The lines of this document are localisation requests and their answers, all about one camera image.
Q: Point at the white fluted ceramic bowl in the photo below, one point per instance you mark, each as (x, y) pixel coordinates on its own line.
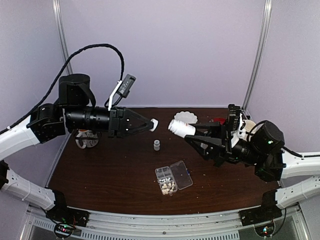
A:
(186, 117)

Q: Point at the cream ribbed ceramic mug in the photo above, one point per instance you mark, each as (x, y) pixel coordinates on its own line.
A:
(248, 126)

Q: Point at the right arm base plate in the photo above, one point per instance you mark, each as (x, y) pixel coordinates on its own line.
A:
(259, 214)

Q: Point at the aluminium frame post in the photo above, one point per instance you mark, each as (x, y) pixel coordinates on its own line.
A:
(264, 30)
(60, 28)

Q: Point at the small white pill bottle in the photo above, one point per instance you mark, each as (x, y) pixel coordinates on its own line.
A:
(156, 145)

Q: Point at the white pills in organizer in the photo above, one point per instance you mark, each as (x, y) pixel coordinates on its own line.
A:
(168, 191)

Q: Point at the white pills group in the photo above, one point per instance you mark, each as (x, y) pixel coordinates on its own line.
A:
(169, 185)
(162, 180)

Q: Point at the floral mug yellow inside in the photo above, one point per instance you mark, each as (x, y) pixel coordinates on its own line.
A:
(86, 139)

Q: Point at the aluminium frame post right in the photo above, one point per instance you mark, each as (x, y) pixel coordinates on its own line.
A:
(264, 30)

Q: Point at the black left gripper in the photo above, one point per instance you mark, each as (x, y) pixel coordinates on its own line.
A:
(114, 129)

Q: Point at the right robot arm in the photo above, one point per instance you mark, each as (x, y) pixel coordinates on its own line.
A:
(263, 148)

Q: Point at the white bottle cap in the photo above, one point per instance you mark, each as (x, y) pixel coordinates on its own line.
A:
(155, 123)

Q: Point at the aluminium frame post left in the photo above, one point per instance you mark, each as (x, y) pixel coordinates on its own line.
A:
(60, 28)

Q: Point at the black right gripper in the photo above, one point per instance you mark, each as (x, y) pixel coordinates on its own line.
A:
(217, 147)

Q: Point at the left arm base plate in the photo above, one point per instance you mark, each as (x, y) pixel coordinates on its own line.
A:
(71, 216)

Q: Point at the red floral saucer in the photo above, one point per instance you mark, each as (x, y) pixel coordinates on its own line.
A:
(220, 120)

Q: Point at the clear plastic pill organizer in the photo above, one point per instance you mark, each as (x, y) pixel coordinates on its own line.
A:
(179, 174)

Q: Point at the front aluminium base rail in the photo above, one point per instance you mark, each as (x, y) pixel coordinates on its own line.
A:
(224, 225)

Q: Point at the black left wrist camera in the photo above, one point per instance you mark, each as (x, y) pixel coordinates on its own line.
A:
(122, 89)

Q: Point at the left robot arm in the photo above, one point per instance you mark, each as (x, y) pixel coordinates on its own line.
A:
(75, 109)

